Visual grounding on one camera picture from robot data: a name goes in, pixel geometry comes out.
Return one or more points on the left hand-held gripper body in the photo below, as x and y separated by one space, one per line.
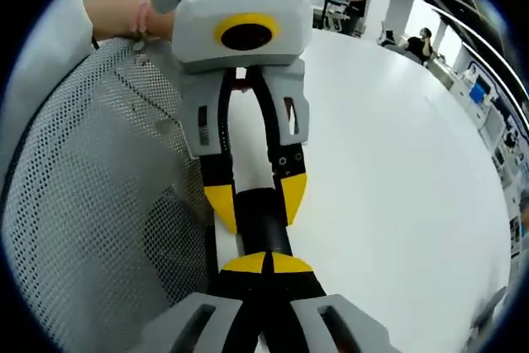
248 1

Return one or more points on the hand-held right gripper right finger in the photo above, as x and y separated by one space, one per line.
297 282

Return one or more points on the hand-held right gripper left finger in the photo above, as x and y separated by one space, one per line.
231 287

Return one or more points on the black remote control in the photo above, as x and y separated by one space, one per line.
264 220

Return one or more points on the blue box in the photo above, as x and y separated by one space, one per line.
478 92

